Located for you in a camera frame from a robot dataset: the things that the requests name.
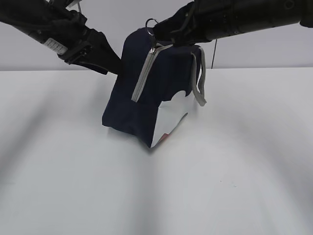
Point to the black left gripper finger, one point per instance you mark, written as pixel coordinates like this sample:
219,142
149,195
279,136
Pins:
95,53

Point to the navy insulated lunch bag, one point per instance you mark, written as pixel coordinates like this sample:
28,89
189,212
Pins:
159,85

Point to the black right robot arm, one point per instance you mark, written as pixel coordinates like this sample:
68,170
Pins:
227,18

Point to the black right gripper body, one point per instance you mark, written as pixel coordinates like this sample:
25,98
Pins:
198,34

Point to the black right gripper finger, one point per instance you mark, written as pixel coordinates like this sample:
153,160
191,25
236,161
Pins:
177,29

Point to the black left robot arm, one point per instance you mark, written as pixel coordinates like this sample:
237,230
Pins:
38,19

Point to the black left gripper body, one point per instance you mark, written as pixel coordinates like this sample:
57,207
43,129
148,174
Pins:
72,31

